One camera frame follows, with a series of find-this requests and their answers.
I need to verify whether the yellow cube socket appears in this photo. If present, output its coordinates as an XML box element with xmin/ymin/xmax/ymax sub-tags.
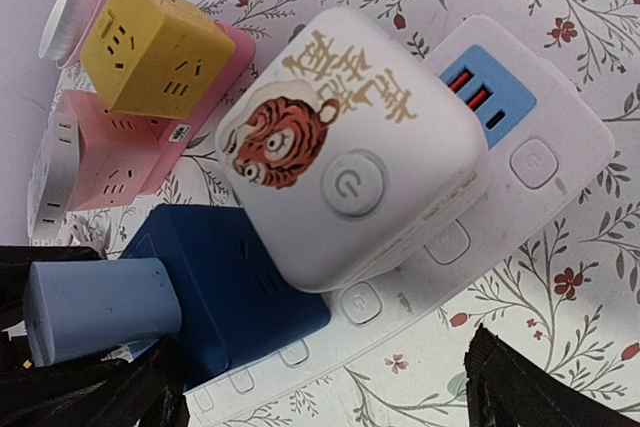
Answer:
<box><xmin>80</xmin><ymin>0</ymin><xmax>236</xmax><ymax>120</ymax></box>

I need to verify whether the white ceramic bowl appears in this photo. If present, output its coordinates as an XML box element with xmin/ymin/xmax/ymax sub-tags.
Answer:
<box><xmin>38</xmin><ymin>0</ymin><xmax>93</xmax><ymax>61</ymax></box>

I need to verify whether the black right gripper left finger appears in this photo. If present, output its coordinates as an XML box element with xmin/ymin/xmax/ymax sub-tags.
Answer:
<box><xmin>1</xmin><ymin>246</ymin><xmax>190</xmax><ymax>426</ymax></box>

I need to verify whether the light blue charger plug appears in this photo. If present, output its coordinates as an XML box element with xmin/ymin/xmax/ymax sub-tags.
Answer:
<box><xmin>23</xmin><ymin>258</ymin><xmax>182</xmax><ymax>367</ymax></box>

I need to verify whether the white multicolour power strip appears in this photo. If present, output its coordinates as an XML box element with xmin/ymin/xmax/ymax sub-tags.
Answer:
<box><xmin>188</xmin><ymin>15</ymin><xmax>614</xmax><ymax>426</ymax></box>

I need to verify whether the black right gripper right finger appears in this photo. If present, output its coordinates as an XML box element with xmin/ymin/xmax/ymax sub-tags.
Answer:
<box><xmin>464</xmin><ymin>326</ymin><xmax>639</xmax><ymax>427</ymax></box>

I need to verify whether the white tiger cube socket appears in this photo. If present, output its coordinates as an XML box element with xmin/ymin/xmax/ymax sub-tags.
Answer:
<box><xmin>215</xmin><ymin>7</ymin><xmax>490</xmax><ymax>293</ymax></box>

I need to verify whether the pink cube socket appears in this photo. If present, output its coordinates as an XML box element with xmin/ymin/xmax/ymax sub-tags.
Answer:
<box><xmin>27</xmin><ymin>25</ymin><xmax>255</xmax><ymax>240</ymax></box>

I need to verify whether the dark blue cube socket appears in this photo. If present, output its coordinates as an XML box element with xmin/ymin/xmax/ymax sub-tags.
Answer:
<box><xmin>121</xmin><ymin>204</ymin><xmax>331</xmax><ymax>389</ymax></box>

